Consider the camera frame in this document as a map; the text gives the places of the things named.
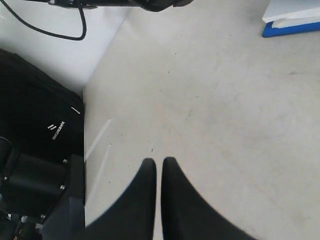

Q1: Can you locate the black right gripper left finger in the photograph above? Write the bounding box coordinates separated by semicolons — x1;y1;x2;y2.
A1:
84;158;157;240

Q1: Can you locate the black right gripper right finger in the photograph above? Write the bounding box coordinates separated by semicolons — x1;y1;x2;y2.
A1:
161;157;254;240

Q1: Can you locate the blue notebook folder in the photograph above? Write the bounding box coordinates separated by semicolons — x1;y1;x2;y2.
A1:
262;0;320;38

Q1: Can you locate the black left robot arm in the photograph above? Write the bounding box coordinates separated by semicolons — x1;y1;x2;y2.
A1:
44;0;193;12

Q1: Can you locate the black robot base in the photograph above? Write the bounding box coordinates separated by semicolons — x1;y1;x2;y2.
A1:
0;50;85;240

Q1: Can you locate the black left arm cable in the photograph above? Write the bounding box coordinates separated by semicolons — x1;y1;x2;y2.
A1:
0;0;87;42

